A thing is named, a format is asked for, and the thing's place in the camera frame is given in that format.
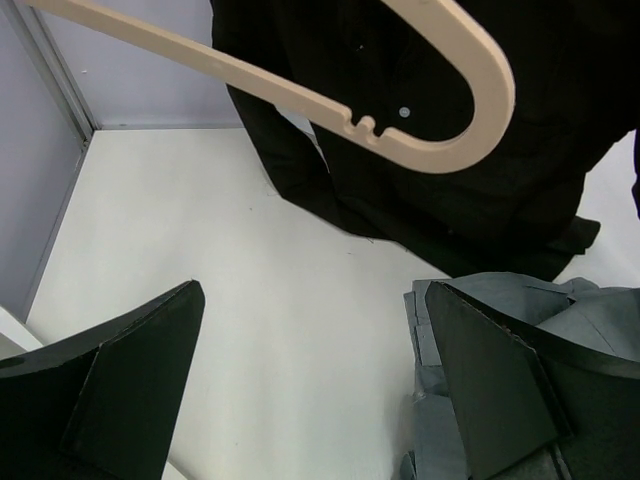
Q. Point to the black shirt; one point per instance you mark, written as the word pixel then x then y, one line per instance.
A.
pixel 576 69

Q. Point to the beige plastic hanger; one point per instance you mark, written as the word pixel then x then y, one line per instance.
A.
pixel 463 42

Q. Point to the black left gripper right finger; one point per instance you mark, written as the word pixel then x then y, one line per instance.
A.
pixel 510 390

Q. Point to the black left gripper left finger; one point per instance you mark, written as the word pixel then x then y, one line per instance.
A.
pixel 103 403

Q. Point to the grey shirt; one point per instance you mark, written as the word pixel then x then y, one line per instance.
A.
pixel 575 315

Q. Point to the metal clothes rack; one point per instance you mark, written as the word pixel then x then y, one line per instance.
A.
pixel 15 337

